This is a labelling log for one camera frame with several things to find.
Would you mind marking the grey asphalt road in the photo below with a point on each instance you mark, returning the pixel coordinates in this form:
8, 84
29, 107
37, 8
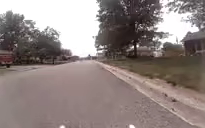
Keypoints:
76, 96

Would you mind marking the row of trees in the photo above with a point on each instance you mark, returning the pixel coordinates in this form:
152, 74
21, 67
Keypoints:
26, 38

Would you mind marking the grass verge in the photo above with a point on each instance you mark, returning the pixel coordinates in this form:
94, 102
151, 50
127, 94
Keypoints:
0, 71

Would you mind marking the pale concrete kerb strip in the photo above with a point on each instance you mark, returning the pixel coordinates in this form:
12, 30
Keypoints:
163, 91

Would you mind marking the robot's own part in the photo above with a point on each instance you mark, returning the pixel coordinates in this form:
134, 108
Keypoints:
132, 126
62, 126

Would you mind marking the pale house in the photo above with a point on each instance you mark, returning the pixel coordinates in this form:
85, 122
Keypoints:
144, 51

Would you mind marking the dark house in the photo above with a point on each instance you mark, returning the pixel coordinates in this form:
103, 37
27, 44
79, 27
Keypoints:
199, 41

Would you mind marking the tree with overhanging branches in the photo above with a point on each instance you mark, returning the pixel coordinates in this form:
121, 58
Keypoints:
196, 11

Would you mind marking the large dark tree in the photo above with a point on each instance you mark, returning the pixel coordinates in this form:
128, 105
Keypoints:
131, 23

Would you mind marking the grass lawn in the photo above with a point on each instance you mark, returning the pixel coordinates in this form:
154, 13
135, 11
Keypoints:
170, 68

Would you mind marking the green bush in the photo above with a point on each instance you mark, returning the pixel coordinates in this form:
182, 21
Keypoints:
172, 49

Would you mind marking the red pickup truck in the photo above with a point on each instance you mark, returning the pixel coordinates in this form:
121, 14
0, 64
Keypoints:
1, 60

